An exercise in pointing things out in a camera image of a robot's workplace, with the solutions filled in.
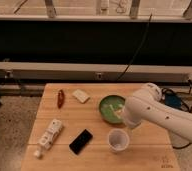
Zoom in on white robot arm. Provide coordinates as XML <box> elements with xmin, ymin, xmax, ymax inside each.
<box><xmin>121</xmin><ymin>83</ymin><xmax>192</xmax><ymax>143</ymax></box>

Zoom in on green ceramic bowl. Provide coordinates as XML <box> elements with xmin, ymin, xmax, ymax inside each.
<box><xmin>99</xmin><ymin>95</ymin><xmax>125</xmax><ymax>124</ymax></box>

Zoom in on white rectangular block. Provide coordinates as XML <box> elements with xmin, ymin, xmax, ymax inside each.
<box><xmin>72</xmin><ymin>89</ymin><xmax>90</xmax><ymax>104</ymax></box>

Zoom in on red chili pepper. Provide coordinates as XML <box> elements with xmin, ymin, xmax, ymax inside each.
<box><xmin>57</xmin><ymin>89</ymin><xmax>65</xmax><ymax>109</ymax></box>

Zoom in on black smartphone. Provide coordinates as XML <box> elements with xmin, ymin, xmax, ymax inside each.
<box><xmin>69</xmin><ymin>129</ymin><xmax>93</xmax><ymax>155</ymax></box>

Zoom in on white plastic bottle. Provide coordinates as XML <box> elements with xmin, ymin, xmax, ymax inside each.
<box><xmin>34</xmin><ymin>119</ymin><xmax>63</xmax><ymax>159</ymax></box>

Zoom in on blue device on floor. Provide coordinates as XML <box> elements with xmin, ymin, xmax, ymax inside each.
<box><xmin>164</xmin><ymin>94</ymin><xmax>181</xmax><ymax>108</ymax></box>

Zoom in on black hanging cable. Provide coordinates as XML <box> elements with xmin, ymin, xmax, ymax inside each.
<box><xmin>116</xmin><ymin>13</ymin><xmax>154</xmax><ymax>83</ymax></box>

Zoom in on black floor cables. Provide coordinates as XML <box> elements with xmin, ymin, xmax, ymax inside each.
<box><xmin>160</xmin><ymin>87</ymin><xmax>192</xmax><ymax>150</ymax></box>

